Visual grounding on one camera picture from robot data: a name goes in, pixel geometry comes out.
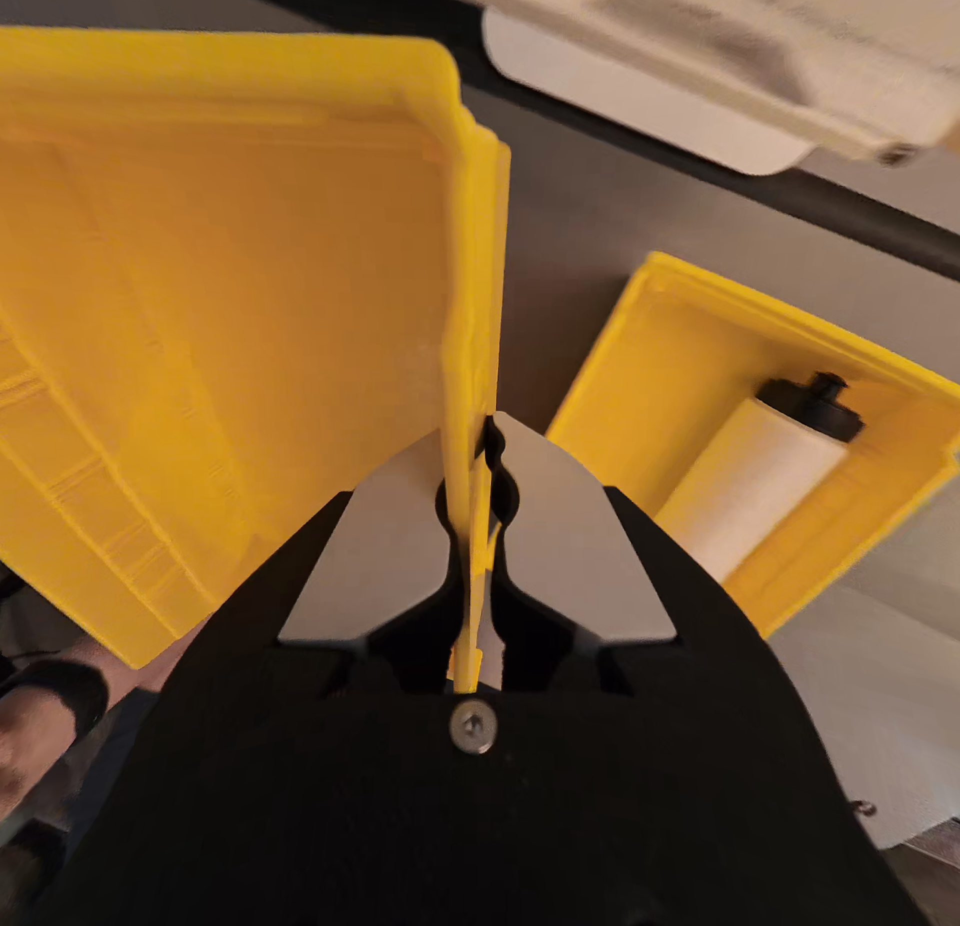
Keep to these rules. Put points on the person's left forearm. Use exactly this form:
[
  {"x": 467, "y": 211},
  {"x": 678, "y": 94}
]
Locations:
[{"x": 27, "y": 754}]

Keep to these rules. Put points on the white plastic bottle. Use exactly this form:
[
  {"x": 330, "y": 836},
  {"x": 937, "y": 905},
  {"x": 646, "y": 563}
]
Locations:
[{"x": 750, "y": 476}]

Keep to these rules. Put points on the wooden edged instruction board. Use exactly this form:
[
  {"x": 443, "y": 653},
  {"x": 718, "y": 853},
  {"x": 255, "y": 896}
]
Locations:
[{"x": 720, "y": 26}]

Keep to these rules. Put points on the black bottle lid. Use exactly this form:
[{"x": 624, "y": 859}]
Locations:
[{"x": 818, "y": 409}]

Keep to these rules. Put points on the person's left hand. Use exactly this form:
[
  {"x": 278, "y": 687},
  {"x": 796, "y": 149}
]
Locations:
[{"x": 143, "y": 659}]

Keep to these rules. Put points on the yellow plastic bin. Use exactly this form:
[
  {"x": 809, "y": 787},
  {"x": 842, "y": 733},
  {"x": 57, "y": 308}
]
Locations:
[
  {"x": 225, "y": 296},
  {"x": 645, "y": 371}
]

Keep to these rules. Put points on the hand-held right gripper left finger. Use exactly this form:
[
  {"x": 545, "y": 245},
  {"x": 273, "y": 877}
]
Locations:
[{"x": 375, "y": 559}]

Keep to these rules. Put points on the black wristband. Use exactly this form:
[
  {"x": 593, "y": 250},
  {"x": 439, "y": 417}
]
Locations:
[{"x": 53, "y": 694}]

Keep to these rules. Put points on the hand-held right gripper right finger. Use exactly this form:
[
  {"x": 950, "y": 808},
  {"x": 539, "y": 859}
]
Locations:
[{"x": 585, "y": 551}]

